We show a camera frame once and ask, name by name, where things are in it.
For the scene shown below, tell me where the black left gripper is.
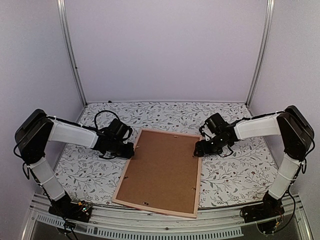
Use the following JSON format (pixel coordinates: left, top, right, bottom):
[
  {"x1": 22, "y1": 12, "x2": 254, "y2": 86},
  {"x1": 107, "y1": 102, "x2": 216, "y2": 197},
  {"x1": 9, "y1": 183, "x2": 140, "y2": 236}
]
[{"x1": 109, "y1": 139, "x2": 134, "y2": 159}]

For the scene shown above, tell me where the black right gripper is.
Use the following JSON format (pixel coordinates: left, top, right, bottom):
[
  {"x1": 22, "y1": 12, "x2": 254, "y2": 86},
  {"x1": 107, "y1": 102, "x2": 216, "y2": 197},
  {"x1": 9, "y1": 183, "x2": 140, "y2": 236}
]
[{"x1": 193, "y1": 133, "x2": 229, "y2": 158}]

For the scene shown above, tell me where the aluminium corner post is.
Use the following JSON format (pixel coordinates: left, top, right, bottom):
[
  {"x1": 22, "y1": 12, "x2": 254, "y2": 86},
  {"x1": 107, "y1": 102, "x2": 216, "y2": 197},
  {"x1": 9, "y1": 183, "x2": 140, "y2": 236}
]
[
  {"x1": 245, "y1": 0, "x2": 275, "y2": 108},
  {"x1": 56, "y1": 0, "x2": 88, "y2": 107}
]

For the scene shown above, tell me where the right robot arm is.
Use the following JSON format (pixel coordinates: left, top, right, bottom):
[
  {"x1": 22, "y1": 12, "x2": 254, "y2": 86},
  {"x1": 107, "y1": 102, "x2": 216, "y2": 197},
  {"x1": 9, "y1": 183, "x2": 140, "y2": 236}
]
[{"x1": 193, "y1": 105, "x2": 315, "y2": 222}]

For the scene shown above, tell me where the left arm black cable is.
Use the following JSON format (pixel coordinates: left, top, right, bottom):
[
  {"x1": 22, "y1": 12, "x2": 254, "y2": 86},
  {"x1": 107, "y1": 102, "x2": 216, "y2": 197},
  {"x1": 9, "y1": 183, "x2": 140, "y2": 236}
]
[{"x1": 94, "y1": 110, "x2": 121, "y2": 131}]

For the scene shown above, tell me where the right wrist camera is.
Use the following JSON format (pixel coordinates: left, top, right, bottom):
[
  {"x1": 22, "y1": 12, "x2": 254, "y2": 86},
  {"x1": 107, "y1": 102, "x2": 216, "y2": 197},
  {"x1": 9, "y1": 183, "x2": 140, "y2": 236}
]
[{"x1": 199, "y1": 125, "x2": 211, "y2": 139}]

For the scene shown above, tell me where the left aluminium corner post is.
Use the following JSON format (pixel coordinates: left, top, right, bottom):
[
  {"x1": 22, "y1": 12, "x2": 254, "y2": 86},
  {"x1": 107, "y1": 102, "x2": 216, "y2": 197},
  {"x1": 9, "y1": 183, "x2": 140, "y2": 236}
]
[{"x1": 56, "y1": 0, "x2": 88, "y2": 107}]

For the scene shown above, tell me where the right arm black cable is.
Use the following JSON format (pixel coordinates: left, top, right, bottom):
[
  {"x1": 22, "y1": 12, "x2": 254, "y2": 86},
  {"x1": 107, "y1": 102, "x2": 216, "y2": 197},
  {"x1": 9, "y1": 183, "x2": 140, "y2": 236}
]
[{"x1": 217, "y1": 146, "x2": 233, "y2": 158}]

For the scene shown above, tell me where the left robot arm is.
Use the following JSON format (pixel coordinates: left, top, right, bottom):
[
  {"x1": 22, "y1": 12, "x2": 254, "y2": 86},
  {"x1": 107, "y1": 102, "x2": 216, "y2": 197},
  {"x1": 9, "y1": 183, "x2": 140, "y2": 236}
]
[{"x1": 13, "y1": 109, "x2": 134, "y2": 217}]

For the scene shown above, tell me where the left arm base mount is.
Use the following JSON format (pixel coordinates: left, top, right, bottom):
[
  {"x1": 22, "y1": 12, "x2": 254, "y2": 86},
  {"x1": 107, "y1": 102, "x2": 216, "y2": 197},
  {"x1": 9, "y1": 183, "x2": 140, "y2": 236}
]
[{"x1": 48, "y1": 199, "x2": 92, "y2": 223}]

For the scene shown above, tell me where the right aluminium corner post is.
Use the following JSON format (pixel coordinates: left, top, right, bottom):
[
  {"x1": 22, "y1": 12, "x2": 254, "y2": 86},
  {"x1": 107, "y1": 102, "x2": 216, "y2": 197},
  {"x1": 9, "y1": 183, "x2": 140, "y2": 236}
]
[{"x1": 245, "y1": 0, "x2": 275, "y2": 108}]

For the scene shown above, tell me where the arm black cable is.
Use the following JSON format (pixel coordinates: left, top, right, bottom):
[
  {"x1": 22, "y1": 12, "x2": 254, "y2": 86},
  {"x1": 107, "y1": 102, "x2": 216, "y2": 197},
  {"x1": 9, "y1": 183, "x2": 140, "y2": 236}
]
[
  {"x1": 217, "y1": 146, "x2": 233, "y2": 158},
  {"x1": 94, "y1": 110, "x2": 121, "y2": 131}
]

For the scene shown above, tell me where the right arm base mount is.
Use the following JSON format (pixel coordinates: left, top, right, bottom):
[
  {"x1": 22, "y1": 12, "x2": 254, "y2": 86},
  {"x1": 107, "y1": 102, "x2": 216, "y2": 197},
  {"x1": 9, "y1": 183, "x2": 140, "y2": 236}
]
[{"x1": 239, "y1": 203, "x2": 285, "y2": 223}]

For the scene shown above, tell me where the brown backing board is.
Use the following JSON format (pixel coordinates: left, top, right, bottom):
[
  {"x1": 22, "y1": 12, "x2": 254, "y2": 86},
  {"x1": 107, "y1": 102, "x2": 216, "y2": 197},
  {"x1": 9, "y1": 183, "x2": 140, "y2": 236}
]
[{"x1": 114, "y1": 130, "x2": 201, "y2": 215}]

